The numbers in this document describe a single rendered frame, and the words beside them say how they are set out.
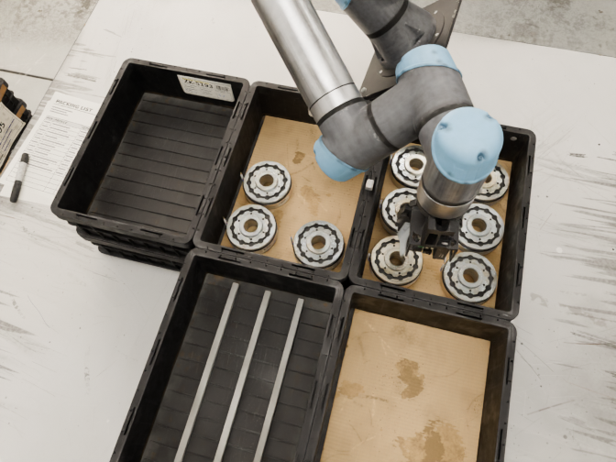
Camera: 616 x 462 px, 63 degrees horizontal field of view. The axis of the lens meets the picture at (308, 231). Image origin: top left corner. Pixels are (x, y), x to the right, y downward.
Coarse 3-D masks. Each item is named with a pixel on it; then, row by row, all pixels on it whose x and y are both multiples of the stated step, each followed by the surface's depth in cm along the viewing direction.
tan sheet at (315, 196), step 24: (264, 120) 117; (288, 120) 117; (264, 144) 115; (288, 144) 114; (312, 144) 114; (288, 168) 112; (312, 168) 112; (240, 192) 110; (312, 192) 109; (336, 192) 109; (288, 216) 107; (312, 216) 107; (336, 216) 107; (288, 240) 105
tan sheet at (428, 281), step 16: (416, 144) 113; (384, 192) 108; (496, 208) 106; (432, 256) 102; (448, 256) 102; (496, 256) 101; (368, 272) 101; (432, 272) 101; (496, 272) 100; (416, 288) 100; (432, 288) 99; (496, 288) 99; (480, 304) 98
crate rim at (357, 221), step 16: (240, 112) 106; (240, 128) 105; (224, 160) 102; (224, 176) 101; (368, 176) 99; (208, 208) 99; (352, 224) 95; (352, 240) 93; (240, 256) 93; (256, 256) 93; (352, 256) 92; (304, 272) 92; (320, 272) 91; (336, 272) 91
